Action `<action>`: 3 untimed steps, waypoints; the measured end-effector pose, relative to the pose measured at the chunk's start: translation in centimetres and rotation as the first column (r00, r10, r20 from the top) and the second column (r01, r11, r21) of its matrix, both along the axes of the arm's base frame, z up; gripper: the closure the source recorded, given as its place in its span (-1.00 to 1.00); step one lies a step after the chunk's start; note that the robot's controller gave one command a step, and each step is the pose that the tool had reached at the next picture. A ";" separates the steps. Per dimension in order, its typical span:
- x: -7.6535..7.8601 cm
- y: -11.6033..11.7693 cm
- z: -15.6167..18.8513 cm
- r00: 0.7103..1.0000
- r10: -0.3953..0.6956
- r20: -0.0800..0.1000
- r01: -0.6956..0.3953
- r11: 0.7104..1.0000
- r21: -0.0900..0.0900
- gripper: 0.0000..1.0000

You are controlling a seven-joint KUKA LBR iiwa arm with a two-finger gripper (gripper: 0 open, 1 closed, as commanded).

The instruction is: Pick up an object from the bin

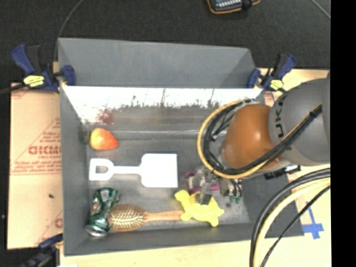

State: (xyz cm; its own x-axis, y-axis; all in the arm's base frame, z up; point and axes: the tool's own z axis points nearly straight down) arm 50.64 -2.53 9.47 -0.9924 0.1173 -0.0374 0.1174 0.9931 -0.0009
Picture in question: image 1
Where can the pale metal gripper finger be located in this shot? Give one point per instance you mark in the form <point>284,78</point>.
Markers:
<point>208,189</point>
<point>203,194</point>

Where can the purple and white toy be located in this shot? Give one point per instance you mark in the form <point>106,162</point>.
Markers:
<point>192,180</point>

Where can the yellow toy turtle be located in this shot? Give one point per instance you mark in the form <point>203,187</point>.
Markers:
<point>198,212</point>

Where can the white toy shovel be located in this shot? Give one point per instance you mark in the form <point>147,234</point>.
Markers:
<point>160,170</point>

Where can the wooden hairbrush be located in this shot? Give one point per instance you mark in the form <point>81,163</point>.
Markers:
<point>130,217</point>

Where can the crushed green can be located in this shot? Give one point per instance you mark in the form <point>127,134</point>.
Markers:
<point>101,210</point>

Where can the grey metal bin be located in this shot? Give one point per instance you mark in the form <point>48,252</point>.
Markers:
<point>155,65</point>

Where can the brown cardboard board red print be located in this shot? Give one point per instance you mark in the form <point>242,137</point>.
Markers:
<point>33,177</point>

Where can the black cylinder on white bracket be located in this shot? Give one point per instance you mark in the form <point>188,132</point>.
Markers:
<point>275,174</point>

